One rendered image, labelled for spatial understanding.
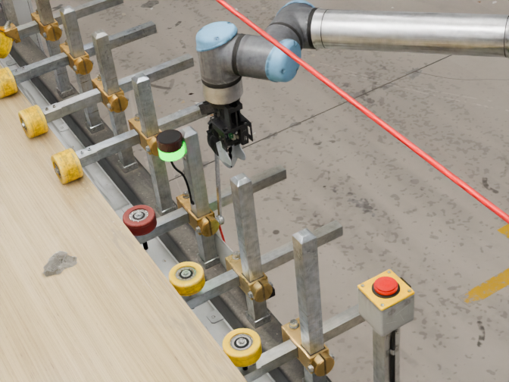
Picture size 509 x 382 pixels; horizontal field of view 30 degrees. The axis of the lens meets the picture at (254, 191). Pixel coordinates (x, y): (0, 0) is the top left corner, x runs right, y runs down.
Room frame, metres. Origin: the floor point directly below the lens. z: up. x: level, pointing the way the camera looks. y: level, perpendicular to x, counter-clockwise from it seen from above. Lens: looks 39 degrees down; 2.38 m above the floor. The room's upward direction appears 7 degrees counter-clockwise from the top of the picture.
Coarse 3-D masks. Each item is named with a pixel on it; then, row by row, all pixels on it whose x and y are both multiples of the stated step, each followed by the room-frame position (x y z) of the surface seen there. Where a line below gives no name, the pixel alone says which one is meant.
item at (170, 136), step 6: (162, 132) 1.81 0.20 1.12; (168, 132) 1.81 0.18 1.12; (174, 132) 1.80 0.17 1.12; (162, 138) 1.79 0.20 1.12; (168, 138) 1.78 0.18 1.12; (174, 138) 1.78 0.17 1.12; (186, 156) 1.79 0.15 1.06; (186, 162) 1.79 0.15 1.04; (174, 168) 1.79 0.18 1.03; (186, 180) 1.79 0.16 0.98; (192, 204) 1.79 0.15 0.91
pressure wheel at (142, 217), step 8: (136, 208) 1.80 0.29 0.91; (144, 208) 1.80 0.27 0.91; (152, 208) 1.80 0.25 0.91; (128, 216) 1.78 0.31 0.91; (136, 216) 1.78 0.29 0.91; (144, 216) 1.78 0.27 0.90; (152, 216) 1.77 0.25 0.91; (128, 224) 1.75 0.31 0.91; (136, 224) 1.74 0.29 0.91; (144, 224) 1.74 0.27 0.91; (152, 224) 1.76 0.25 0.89; (136, 232) 1.74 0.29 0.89; (144, 232) 1.74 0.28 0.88; (144, 248) 1.78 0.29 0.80
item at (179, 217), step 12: (276, 168) 1.96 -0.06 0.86; (252, 180) 1.92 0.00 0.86; (264, 180) 1.92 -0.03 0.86; (276, 180) 1.94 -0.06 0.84; (228, 192) 1.89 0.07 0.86; (216, 204) 1.86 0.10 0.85; (228, 204) 1.87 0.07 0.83; (168, 216) 1.82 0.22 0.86; (180, 216) 1.81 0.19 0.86; (156, 228) 1.78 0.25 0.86; (168, 228) 1.80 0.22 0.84; (144, 240) 1.76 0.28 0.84
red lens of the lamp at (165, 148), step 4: (180, 136) 1.78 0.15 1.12; (156, 140) 1.78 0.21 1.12; (180, 140) 1.77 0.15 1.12; (160, 144) 1.77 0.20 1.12; (164, 144) 1.76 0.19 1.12; (168, 144) 1.76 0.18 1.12; (172, 144) 1.76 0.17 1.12; (176, 144) 1.76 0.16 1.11; (180, 144) 1.77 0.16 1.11; (160, 148) 1.77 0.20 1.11; (164, 148) 1.76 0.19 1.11; (168, 148) 1.76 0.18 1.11; (172, 148) 1.76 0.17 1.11; (176, 148) 1.76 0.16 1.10; (180, 148) 1.77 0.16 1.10
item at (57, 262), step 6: (60, 252) 1.67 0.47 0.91; (66, 252) 1.67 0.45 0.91; (48, 258) 1.66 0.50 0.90; (54, 258) 1.64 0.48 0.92; (60, 258) 1.65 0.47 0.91; (66, 258) 1.64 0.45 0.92; (72, 258) 1.65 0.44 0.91; (48, 264) 1.63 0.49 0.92; (54, 264) 1.63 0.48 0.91; (60, 264) 1.64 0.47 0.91; (66, 264) 1.63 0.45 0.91; (72, 264) 1.64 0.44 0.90; (48, 270) 1.62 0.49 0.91; (54, 270) 1.62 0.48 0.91; (60, 270) 1.61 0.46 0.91; (48, 276) 1.60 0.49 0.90
